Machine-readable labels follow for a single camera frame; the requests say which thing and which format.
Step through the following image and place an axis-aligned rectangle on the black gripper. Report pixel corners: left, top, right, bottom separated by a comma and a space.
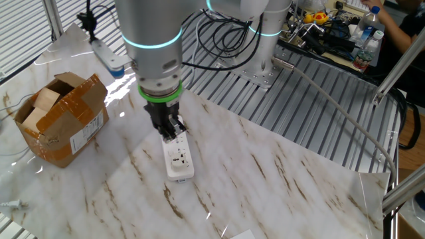
143, 99, 187, 143

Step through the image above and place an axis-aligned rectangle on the bare bystander forearm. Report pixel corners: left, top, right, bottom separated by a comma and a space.
375, 5, 418, 52

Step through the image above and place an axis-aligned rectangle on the white four-socket power strip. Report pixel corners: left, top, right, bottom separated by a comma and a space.
161, 114, 195, 183

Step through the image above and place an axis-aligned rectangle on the bystander hand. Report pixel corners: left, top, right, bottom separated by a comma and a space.
360, 0, 383, 11

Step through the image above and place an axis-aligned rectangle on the taped brown cardboard box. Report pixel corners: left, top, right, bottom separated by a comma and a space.
13, 72, 110, 169

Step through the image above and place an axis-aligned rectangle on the glossy marble pattern mat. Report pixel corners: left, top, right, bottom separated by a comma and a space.
0, 22, 391, 239

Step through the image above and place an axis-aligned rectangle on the clear bottle white cap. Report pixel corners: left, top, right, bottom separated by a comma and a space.
352, 29, 385, 72

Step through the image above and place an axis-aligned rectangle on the clear bottle blue cap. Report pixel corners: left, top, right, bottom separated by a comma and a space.
348, 5, 381, 47

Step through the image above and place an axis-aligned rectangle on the person in black shirt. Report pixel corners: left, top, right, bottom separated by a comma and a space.
381, 0, 425, 84

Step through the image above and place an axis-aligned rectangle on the grey power strip cable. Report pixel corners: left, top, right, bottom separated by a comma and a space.
186, 13, 209, 90

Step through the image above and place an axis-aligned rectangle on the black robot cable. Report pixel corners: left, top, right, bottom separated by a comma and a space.
181, 13, 265, 72
76, 0, 120, 42

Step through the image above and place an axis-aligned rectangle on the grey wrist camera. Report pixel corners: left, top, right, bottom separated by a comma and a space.
90, 39, 134, 80

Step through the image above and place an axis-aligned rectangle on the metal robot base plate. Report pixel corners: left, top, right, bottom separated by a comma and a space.
215, 54, 286, 90

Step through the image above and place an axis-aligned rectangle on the aluminium frame post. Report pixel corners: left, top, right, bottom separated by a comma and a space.
42, 0, 64, 40

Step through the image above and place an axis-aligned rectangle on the white two-pin plug cord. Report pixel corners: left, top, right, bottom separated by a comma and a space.
0, 199, 30, 210

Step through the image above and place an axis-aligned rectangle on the grey robot conduit hose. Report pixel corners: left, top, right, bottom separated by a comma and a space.
271, 56, 398, 187

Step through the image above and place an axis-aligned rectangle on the aluminium frame bar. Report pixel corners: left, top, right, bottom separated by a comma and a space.
371, 28, 425, 106
381, 164, 425, 216

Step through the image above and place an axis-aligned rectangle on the thick black cable loop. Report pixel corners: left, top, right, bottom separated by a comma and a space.
388, 88, 422, 150

